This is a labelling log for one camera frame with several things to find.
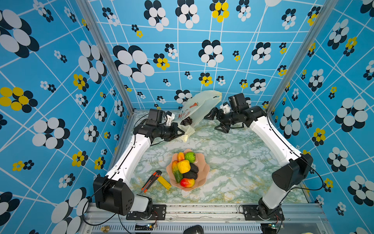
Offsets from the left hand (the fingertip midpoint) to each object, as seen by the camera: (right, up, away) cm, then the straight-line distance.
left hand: (185, 132), depth 76 cm
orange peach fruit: (-3, -15, +11) cm, 19 cm away
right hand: (+13, +5, +1) cm, 14 cm away
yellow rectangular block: (-13, -30, +8) cm, 33 cm away
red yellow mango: (+1, -27, +2) cm, 27 cm away
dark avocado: (+5, -22, +9) cm, 24 cm away
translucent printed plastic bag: (+6, +14, +10) cm, 18 cm away
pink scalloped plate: (+11, -23, +10) cm, 28 cm away
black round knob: (+5, -45, -9) cm, 46 cm away
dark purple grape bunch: (0, +6, +35) cm, 35 cm away
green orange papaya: (-5, -24, +5) cm, 25 cm away
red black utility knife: (-20, -28, +9) cm, 35 cm away
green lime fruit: (+3, -15, +9) cm, 17 cm away
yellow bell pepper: (-1, -19, +3) cm, 19 cm away
